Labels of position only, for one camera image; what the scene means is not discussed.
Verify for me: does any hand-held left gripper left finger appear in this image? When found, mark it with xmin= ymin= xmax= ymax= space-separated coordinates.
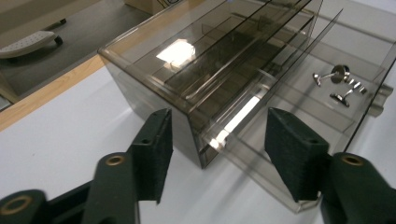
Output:
xmin=128 ymin=107 xmax=174 ymax=205

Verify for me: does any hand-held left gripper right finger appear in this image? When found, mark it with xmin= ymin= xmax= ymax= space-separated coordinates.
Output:
xmin=263 ymin=107 xmax=332 ymax=203

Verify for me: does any silver cufflink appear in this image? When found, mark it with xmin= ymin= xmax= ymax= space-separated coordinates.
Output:
xmin=312 ymin=63 xmax=351 ymax=88
xmin=329 ymin=78 xmax=369 ymax=108

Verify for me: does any smoky transparent drawer case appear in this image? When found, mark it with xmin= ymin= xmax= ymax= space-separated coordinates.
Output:
xmin=97 ymin=0 xmax=325 ymax=170

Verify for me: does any wooden table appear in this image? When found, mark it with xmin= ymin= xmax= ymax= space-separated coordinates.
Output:
xmin=0 ymin=0 xmax=233 ymax=133

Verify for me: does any office chair base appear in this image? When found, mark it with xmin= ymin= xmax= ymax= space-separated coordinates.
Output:
xmin=0 ymin=18 xmax=68 ymax=61

